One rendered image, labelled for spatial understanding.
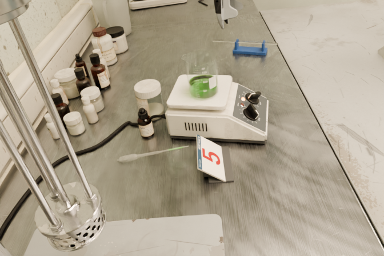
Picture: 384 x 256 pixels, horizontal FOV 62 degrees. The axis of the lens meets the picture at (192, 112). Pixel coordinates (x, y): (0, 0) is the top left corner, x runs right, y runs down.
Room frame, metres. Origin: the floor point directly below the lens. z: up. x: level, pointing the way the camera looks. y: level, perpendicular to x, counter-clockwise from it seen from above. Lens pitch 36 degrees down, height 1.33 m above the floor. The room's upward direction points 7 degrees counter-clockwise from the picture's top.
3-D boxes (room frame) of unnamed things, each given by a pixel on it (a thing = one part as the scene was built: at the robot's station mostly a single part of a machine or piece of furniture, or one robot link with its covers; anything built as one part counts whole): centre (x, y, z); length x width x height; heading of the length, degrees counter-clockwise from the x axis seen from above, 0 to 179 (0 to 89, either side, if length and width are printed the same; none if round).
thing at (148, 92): (0.62, 0.09, 0.94); 0.06 x 0.06 x 0.08
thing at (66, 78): (0.76, 0.31, 0.93); 0.06 x 0.06 x 0.07
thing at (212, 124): (0.56, -0.05, 0.94); 0.22 x 0.13 x 0.08; 74
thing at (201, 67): (0.55, -0.03, 1.03); 0.07 x 0.06 x 0.08; 78
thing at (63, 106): (0.62, 0.29, 0.94); 0.03 x 0.03 x 0.08
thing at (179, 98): (0.56, -0.02, 0.98); 0.12 x 0.12 x 0.01; 74
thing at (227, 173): (0.43, -0.03, 0.92); 0.09 x 0.06 x 0.04; 176
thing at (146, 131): (0.55, 0.10, 0.93); 0.03 x 0.03 x 0.07
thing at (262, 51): (0.88, -0.20, 0.92); 0.10 x 0.03 x 0.04; 65
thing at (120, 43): (1.02, 0.22, 0.94); 0.07 x 0.07 x 0.07
